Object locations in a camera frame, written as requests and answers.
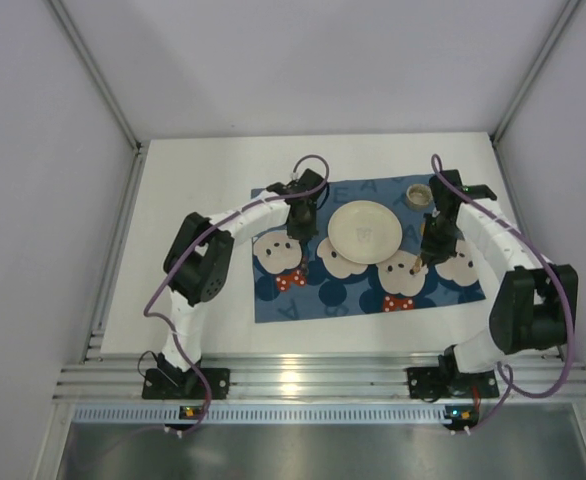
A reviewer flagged gold spoon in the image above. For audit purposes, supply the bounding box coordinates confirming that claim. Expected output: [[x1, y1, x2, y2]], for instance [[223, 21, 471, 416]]
[[410, 256, 422, 275]]

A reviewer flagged small glass cup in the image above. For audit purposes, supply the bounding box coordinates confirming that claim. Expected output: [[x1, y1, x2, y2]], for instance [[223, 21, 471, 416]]
[[405, 184, 432, 211]]

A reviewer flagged blue cartoon mouse placemat cloth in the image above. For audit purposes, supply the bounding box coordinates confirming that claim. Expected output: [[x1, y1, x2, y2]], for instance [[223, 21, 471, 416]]
[[252, 174, 485, 323]]

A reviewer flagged cream round plate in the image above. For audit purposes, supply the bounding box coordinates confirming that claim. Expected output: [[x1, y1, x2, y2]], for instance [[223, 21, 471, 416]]
[[327, 200, 403, 265]]

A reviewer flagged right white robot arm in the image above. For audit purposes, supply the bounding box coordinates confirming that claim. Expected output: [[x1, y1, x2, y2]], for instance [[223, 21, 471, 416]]
[[416, 157, 578, 398]]

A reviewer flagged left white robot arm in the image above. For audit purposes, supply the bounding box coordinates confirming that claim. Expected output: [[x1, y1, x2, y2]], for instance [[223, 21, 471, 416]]
[[143, 169, 329, 391]]

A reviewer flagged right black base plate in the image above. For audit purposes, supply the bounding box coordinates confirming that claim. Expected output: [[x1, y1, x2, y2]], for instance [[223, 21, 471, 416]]
[[406, 366, 500, 403]]

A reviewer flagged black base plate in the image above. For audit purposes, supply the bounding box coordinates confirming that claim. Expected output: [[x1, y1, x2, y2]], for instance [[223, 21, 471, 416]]
[[141, 368, 231, 400], [406, 366, 500, 403]]

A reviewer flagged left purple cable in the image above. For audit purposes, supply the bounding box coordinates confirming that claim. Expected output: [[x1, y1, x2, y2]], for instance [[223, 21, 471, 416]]
[[143, 153, 330, 431]]

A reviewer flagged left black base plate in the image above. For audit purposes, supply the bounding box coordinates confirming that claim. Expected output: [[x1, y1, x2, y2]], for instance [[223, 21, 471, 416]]
[[141, 368, 231, 400]]

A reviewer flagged aluminium mounting rail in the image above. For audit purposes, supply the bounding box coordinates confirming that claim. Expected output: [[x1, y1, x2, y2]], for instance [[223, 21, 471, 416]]
[[55, 352, 586, 401]]

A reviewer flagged right aluminium frame post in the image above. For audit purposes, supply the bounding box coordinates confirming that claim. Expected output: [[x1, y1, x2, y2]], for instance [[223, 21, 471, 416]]
[[489, 0, 584, 148]]

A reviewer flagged aluminium frame post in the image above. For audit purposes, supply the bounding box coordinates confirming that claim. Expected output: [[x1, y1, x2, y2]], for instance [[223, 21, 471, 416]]
[[489, 0, 584, 148], [43, 0, 142, 153]]

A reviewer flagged slotted grey cable duct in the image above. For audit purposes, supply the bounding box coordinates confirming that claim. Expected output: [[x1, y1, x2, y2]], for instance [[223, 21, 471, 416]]
[[72, 404, 489, 425]]

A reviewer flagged left aluminium frame post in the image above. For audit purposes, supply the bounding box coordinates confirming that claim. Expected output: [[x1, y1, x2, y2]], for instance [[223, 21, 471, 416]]
[[43, 0, 142, 153]]

